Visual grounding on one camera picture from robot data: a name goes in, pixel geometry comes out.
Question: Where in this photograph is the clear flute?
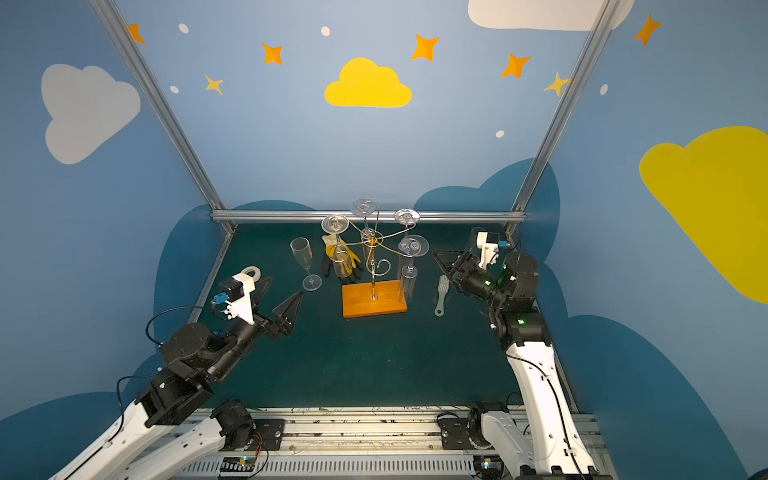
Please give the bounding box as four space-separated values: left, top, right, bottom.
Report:
351 198 379 266
394 208 421 235
290 237 322 292
398 235 430 304
321 214 353 278
468 226 488 257

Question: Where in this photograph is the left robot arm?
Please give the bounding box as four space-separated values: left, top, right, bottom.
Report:
54 272 304 479

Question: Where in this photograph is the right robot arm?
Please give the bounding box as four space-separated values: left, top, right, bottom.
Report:
434 250 604 479

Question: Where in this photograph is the orange wooden rack base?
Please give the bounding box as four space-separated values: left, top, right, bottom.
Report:
342 280 408 320

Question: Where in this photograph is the white tape roll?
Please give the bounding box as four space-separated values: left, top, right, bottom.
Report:
241 266 261 282

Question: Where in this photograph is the pale green scrub brush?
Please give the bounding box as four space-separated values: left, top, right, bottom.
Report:
434 275 450 317

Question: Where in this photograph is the yellow black rubber glove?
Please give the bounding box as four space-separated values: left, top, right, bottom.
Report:
321 234 362 284

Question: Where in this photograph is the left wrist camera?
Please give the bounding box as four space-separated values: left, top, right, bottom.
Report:
211 272 255 325

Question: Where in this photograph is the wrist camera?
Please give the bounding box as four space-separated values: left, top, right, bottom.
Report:
211 272 255 325
478 231 502 270

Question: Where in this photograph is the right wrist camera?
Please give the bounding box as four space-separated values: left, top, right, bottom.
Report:
478 231 502 270

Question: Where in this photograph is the gold wire glass rack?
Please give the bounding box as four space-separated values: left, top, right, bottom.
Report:
346 205 412 284

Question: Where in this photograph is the aluminium frame back bar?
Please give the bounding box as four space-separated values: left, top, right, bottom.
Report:
211 209 527 224

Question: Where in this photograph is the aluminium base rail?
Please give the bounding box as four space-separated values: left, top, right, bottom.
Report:
175 406 500 479

